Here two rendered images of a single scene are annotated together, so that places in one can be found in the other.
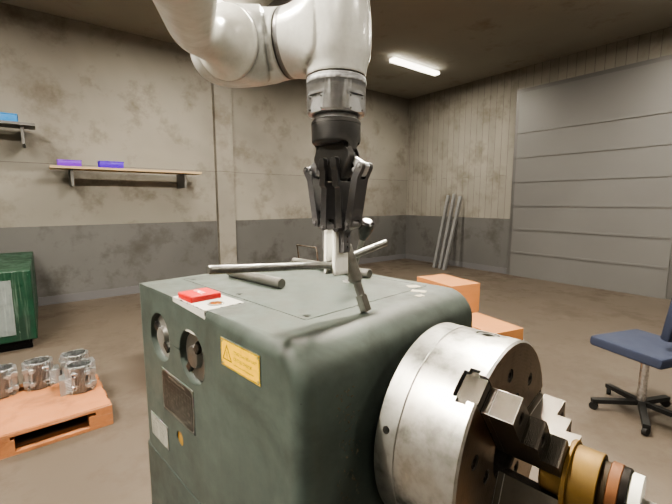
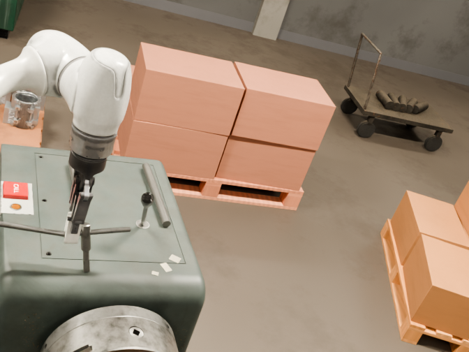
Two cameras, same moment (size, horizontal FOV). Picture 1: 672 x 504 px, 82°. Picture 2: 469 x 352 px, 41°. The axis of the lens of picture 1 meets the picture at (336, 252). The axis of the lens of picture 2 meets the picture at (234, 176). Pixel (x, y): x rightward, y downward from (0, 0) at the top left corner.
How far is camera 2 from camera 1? 1.06 m
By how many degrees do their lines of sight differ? 27
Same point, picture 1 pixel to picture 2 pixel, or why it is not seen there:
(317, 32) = (75, 104)
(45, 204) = not seen: outside the picture
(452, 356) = (94, 332)
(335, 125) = (76, 161)
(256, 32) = (47, 79)
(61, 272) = not seen: outside the picture
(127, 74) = not seen: outside the picture
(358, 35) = (98, 117)
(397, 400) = (56, 335)
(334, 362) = (28, 297)
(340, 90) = (81, 144)
